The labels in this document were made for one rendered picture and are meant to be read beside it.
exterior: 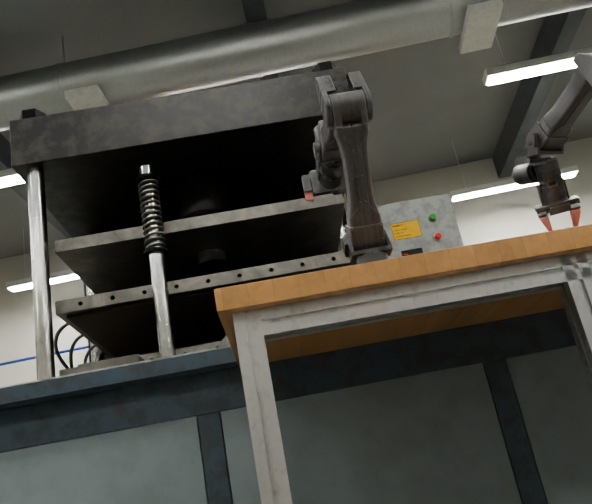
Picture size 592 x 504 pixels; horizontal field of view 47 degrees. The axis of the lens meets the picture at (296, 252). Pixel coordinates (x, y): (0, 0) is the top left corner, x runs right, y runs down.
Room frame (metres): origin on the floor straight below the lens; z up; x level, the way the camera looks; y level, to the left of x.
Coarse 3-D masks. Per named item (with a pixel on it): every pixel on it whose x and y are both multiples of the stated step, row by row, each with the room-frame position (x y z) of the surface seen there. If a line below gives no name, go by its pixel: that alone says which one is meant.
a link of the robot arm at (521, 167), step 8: (528, 136) 1.50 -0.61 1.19; (536, 136) 1.49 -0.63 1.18; (528, 144) 1.51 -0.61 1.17; (536, 144) 1.50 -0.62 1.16; (528, 152) 1.53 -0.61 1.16; (536, 152) 1.51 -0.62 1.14; (544, 152) 1.51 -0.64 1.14; (552, 152) 1.52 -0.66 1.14; (560, 152) 1.53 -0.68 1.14; (520, 160) 1.60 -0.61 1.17; (528, 160) 1.57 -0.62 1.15; (520, 168) 1.59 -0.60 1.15; (528, 168) 1.57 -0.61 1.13; (520, 176) 1.60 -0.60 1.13; (528, 176) 1.58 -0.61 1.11; (520, 184) 1.63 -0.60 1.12
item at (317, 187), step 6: (312, 174) 1.55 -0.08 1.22; (342, 174) 1.51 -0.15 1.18; (312, 180) 1.55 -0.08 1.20; (324, 180) 1.52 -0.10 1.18; (330, 180) 1.51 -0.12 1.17; (336, 180) 1.51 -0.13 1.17; (342, 180) 1.56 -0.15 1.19; (312, 186) 1.55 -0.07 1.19; (318, 186) 1.55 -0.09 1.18; (324, 186) 1.55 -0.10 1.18; (330, 186) 1.54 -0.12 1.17; (336, 186) 1.55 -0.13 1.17; (342, 186) 1.55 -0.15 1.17; (318, 192) 1.55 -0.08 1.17; (324, 192) 1.56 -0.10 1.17
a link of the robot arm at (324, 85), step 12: (360, 72) 1.16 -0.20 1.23; (324, 84) 1.14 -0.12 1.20; (336, 84) 1.18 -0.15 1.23; (348, 84) 1.18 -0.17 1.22; (360, 84) 1.14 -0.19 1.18; (324, 96) 1.12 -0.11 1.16; (324, 108) 1.14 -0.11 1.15; (372, 108) 1.13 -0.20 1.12; (324, 120) 1.17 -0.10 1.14; (324, 132) 1.33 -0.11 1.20; (324, 144) 1.34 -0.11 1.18; (336, 144) 1.34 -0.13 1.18; (324, 156) 1.38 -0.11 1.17; (336, 156) 1.39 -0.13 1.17
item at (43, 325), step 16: (32, 176) 2.21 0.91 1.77; (32, 192) 2.21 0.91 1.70; (32, 208) 2.21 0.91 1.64; (32, 224) 2.21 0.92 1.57; (32, 240) 2.21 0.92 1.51; (32, 256) 2.22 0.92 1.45; (48, 256) 2.24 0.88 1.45; (32, 272) 2.22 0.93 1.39; (48, 272) 2.24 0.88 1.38; (48, 288) 2.23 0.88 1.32; (48, 304) 2.23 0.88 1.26; (48, 320) 2.22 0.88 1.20; (48, 336) 2.22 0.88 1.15; (48, 352) 2.22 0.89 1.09; (96, 352) 2.89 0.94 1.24; (48, 368) 2.22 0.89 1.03
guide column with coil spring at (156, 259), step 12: (144, 168) 2.26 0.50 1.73; (156, 192) 2.29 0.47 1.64; (144, 204) 2.26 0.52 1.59; (156, 204) 2.27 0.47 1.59; (144, 216) 2.27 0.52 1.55; (156, 228) 2.26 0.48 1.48; (156, 240) 2.26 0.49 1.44; (156, 252) 2.26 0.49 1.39; (156, 264) 2.26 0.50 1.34; (156, 276) 2.26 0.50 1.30; (156, 288) 2.26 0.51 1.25; (156, 300) 2.26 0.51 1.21; (168, 300) 2.27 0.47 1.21; (156, 312) 2.26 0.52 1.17; (168, 312) 2.27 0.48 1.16; (156, 324) 2.27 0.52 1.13; (168, 324) 2.26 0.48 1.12; (168, 336) 2.26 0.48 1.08; (168, 348) 2.26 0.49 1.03
